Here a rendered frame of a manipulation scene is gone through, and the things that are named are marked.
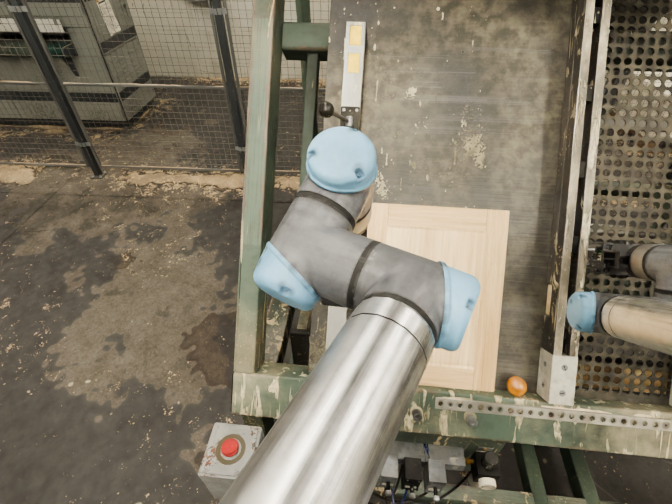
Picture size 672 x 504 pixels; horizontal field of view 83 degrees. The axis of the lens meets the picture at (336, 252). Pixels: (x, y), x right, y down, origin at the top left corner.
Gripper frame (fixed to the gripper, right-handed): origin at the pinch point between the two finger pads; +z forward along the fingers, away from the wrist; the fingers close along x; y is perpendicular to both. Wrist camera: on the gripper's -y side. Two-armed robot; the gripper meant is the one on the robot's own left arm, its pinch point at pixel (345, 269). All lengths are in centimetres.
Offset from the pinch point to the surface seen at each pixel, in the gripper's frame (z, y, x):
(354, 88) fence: 11, 53, 1
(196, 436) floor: 128, -48, 69
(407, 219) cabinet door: 25.6, 22.9, -14.8
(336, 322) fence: 34.7, -4.5, 2.5
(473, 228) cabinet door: 25.9, 21.4, -32.3
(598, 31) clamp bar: 3, 65, -57
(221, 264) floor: 182, 53, 92
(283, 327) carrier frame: 62, -3, 22
